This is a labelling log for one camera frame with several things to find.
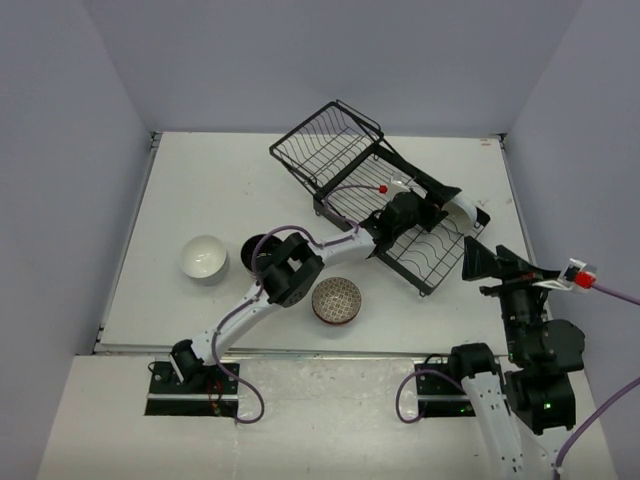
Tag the tan black bowl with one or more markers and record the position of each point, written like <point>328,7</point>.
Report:
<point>249,247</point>

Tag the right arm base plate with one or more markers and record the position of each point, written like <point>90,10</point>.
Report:
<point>438,398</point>

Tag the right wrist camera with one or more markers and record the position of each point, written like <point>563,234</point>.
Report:
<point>578,276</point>

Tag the brown white patterned bowl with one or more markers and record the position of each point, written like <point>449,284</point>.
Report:
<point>336,301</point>

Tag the black wire dish rack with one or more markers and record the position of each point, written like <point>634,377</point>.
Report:
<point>338,145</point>

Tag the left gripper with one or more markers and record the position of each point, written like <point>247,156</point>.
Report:
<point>431,211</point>

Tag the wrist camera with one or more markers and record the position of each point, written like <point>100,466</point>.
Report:
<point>578,276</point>
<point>397,185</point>

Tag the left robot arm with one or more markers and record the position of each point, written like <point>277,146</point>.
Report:
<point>287,261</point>

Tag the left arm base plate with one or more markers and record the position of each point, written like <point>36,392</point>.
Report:
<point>210,393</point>

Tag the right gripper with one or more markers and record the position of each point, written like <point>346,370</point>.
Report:
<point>506,264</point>

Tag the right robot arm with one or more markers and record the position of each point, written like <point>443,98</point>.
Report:
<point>526,413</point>

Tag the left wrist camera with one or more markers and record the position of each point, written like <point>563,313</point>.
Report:
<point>397,185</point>

